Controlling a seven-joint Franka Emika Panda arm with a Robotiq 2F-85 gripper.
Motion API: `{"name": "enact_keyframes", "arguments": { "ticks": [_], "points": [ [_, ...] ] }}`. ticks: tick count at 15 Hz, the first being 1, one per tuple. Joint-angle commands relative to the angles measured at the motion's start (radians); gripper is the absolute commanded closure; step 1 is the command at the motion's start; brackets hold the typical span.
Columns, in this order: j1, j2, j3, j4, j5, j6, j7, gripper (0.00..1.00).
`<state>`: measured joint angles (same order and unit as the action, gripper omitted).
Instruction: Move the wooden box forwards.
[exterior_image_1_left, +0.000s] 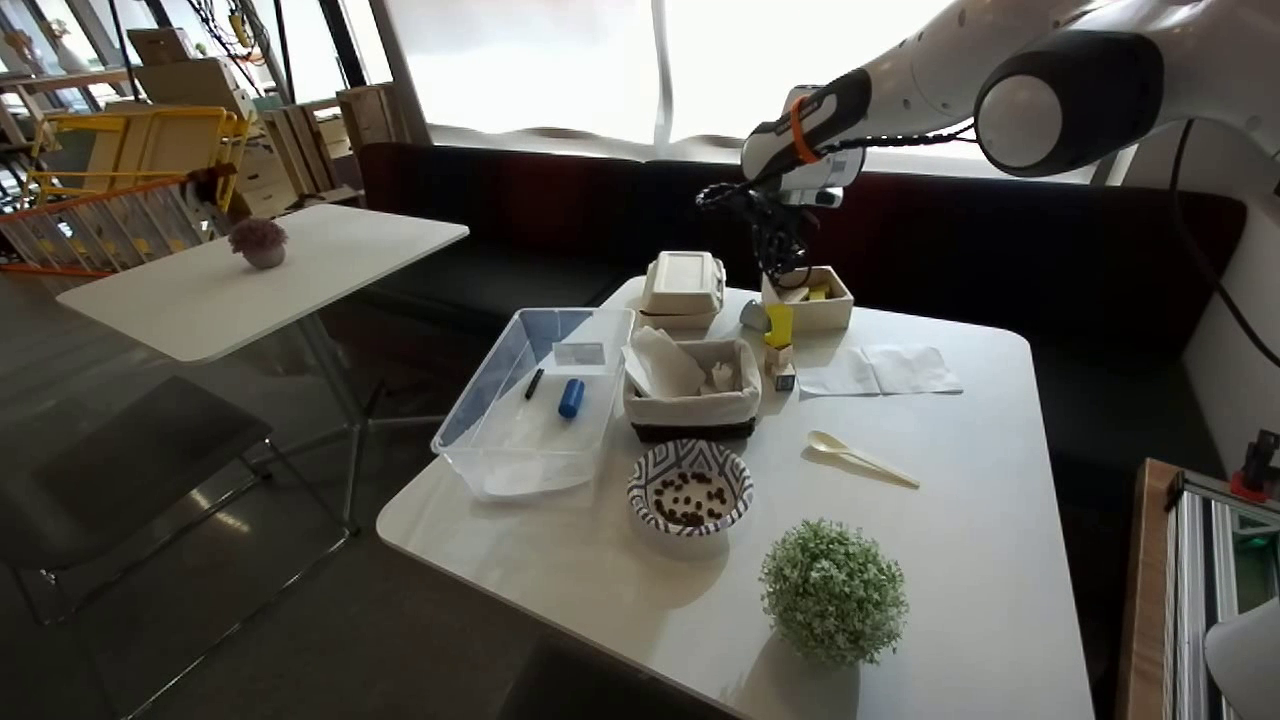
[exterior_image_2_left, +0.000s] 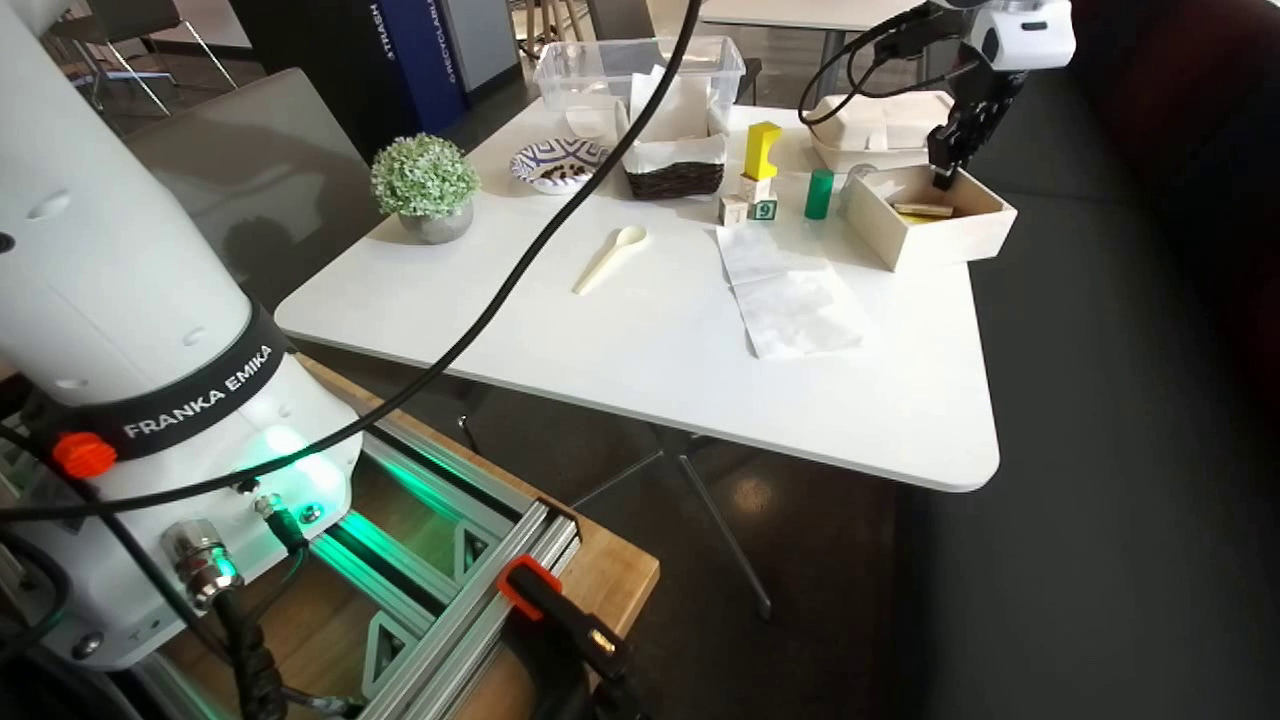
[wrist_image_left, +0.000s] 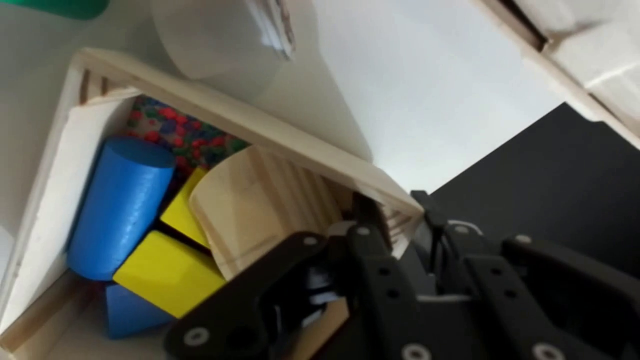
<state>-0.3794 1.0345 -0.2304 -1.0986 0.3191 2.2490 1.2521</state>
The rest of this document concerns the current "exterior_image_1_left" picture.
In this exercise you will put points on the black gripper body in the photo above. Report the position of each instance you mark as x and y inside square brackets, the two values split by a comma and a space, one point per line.
[760, 218]

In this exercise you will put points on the square wooden box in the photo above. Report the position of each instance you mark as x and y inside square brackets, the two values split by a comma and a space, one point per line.
[830, 319]

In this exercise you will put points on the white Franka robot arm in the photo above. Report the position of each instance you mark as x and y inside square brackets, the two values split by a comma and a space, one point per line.
[932, 66]

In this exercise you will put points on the white clamshell takeout box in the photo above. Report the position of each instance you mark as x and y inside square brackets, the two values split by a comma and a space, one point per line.
[682, 281]

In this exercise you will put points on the green cylinder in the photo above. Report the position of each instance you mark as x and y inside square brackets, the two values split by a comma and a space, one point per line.
[753, 319]

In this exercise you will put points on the crumpled white paper sheet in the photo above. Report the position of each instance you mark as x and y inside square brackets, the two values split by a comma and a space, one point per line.
[666, 362]

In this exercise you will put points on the creased white napkin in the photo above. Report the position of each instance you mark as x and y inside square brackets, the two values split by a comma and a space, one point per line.
[907, 371]

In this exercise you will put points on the cream plastic spoon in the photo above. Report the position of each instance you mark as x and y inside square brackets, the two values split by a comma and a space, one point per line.
[838, 453]

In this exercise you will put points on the white label card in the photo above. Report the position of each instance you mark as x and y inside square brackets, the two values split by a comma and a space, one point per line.
[581, 354]

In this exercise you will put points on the dark upholstered bench sofa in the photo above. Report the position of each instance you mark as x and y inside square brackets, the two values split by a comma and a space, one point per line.
[1015, 265]

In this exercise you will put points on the small blue object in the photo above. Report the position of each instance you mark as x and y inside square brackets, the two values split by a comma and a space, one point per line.
[571, 399]

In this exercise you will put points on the dark beans pile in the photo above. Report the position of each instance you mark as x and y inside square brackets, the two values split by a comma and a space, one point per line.
[694, 497]

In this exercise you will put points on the black marker pen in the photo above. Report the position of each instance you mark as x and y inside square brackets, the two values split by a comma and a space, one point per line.
[534, 384]

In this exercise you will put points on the clear plastic storage bin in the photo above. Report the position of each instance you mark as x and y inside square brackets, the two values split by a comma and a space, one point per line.
[534, 446]

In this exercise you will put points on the green ball plant in pot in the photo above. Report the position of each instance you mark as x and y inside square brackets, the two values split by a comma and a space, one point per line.
[835, 595]

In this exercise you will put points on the wooden base board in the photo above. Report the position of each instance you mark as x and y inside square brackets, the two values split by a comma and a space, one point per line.
[1149, 603]

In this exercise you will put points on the orange and black clamp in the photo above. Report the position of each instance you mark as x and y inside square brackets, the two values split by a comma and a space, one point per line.
[1257, 469]

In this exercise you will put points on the white side table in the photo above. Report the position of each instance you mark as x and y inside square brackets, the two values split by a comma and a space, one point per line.
[201, 293]

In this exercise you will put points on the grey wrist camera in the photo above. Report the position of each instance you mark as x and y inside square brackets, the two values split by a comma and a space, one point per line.
[830, 178]

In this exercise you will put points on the aluminium profile frame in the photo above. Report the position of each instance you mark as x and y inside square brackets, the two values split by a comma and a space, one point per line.
[1202, 625]

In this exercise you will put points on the yellow metal frame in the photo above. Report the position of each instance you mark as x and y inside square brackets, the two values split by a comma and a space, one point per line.
[132, 134]

